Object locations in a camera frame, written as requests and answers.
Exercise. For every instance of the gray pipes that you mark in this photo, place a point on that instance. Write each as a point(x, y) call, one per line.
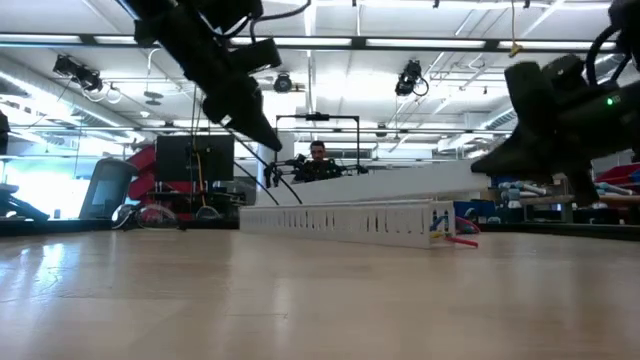
point(612, 188)
point(520, 189)

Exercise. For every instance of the red machine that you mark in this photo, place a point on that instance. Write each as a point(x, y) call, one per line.
point(145, 180)

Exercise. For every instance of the person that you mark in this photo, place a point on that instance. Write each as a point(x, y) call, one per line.
point(317, 165)

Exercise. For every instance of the white duct cover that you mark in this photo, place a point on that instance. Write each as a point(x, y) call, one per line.
point(375, 185)

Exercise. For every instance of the black round ceiling camera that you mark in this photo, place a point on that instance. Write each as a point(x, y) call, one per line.
point(283, 82)

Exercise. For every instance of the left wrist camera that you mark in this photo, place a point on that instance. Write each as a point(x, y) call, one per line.
point(255, 55)

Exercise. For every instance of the black ceiling-mounted camera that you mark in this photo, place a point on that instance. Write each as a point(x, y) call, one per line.
point(77, 74)
point(410, 77)

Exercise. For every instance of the black monitor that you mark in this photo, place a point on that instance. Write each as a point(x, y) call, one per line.
point(195, 157)

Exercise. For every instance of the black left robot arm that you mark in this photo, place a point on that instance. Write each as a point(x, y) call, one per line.
point(175, 30)

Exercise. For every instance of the red storage bin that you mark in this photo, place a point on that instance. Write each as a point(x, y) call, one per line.
point(617, 175)

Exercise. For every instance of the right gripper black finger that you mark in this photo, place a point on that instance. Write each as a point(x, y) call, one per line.
point(520, 160)

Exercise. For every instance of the wooden workbench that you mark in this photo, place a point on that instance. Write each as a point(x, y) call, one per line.
point(620, 198)

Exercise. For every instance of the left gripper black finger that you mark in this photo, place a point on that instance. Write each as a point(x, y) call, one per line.
point(260, 130)

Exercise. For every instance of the black bar stand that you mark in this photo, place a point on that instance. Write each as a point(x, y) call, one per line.
point(320, 117)

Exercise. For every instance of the gray office chair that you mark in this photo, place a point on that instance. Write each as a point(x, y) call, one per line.
point(107, 187)

